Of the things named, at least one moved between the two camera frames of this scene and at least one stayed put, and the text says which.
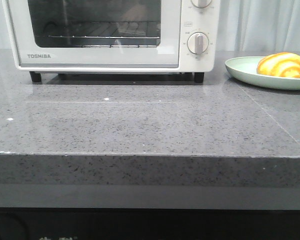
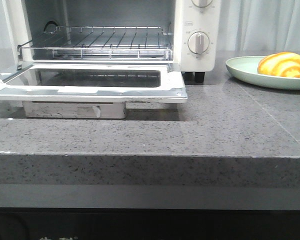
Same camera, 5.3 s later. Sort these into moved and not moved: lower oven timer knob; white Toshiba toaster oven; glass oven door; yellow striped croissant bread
Moved: glass oven door
Not moved: white Toshiba toaster oven; yellow striped croissant bread; lower oven timer knob
